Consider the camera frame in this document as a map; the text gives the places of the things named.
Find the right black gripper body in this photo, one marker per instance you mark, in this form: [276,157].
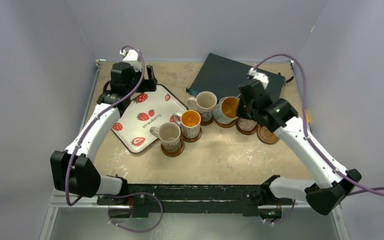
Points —
[246,108]

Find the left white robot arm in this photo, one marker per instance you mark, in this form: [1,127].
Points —
[73,170]

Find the wooden coaster two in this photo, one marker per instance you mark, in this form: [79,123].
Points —
[228,125]

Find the blue mug orange inside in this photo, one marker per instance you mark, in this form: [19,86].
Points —
[226,110]

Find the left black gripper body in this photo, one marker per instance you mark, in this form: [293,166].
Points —
[136,77]

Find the dark blue network switch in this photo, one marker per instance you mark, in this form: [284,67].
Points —
[219,75]

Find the pink inside dark mug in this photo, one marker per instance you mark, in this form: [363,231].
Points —
[246,125]

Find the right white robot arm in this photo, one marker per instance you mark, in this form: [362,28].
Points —
[331,181]

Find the cream white mug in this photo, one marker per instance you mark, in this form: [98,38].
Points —
[204,103]

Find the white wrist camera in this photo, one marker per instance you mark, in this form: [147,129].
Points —
[132,57]
[255,75]

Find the wooden coaster one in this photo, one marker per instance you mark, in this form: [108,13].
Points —
[208,122]

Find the white strawberry tray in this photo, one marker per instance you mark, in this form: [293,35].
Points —
[148,109]

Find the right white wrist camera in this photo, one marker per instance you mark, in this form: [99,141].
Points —
[255,75]

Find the wooden coaster three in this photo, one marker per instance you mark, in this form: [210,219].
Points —
[250,132]

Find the wooden coaster five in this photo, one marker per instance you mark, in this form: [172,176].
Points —
[191,140]

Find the beige cream mug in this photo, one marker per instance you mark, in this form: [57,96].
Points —
[169,135]

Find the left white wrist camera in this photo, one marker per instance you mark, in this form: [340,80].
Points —
[132,57]

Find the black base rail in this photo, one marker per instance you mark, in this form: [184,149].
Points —
[247,200]

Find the wooden coaster four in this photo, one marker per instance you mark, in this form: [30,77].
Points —
[266,136]

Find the white floral mug orange inside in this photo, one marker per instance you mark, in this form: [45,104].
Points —
[189,122]

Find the wooden coaster six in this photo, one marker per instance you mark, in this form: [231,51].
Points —
[175,153]

